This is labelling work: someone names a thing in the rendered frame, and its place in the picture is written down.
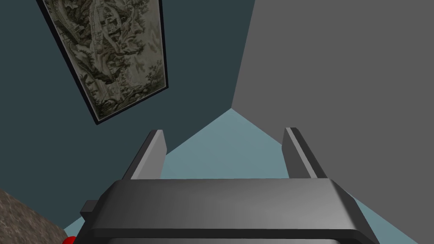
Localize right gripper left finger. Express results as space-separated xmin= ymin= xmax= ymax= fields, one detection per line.
xmin=121 ymin=129 xmax=167 ymax=180

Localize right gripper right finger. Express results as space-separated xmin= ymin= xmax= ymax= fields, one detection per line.
xmin=281 ymin=127 xmax=328 ymax=180

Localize framed landscape wall picture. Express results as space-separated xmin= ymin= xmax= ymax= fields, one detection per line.
xmin=35 ymin=0 xmax=170 ymax=126

